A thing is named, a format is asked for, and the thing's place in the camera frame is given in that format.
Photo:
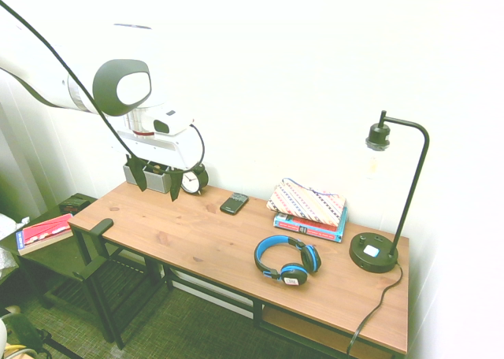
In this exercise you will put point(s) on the grey fabric organizer box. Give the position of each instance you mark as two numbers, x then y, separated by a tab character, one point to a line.
157	182

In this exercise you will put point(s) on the black metal desk frame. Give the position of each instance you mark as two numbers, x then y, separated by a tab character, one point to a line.
258	313

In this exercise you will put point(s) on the white crumpled plastic bag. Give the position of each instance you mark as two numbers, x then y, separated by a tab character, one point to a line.
12	225

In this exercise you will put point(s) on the dark side table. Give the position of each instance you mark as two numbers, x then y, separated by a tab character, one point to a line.
51	258

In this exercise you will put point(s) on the red book with blue spine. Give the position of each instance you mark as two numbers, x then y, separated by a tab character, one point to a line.
43	233

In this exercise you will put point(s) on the blue black headphones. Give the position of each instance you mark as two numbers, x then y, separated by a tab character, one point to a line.
311	256

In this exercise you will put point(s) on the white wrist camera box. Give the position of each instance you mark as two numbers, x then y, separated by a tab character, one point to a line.
171	123

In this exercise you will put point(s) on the black desk lamp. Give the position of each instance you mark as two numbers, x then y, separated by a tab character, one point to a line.
372	256

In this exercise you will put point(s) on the clear glass light bulb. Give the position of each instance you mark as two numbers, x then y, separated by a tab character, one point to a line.
373	162

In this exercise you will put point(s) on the black twin-bell alarm clock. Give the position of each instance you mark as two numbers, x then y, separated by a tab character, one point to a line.
193	182

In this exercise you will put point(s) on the black headphone hook clamp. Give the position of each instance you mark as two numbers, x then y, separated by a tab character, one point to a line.
103	225

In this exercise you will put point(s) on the dark stand base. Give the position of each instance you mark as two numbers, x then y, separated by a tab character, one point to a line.
23	335

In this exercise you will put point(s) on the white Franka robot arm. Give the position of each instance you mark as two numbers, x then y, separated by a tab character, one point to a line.
39	79

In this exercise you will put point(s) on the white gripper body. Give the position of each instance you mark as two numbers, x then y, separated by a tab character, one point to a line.
165	148

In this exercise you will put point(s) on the red cover book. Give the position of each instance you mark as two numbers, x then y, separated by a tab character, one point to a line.
311	224

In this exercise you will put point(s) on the light blue book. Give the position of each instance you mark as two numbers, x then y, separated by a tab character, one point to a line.
343	229

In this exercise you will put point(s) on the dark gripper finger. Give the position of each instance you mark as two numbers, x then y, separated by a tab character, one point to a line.
138	172
175	186

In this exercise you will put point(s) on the black smartphone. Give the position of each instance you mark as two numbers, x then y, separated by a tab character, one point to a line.
234	204

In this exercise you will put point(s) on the wooden under-desk shelf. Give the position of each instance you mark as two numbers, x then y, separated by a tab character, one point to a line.
299	327

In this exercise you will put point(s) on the striped patterned fabric pouch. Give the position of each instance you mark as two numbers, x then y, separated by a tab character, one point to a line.
307	201

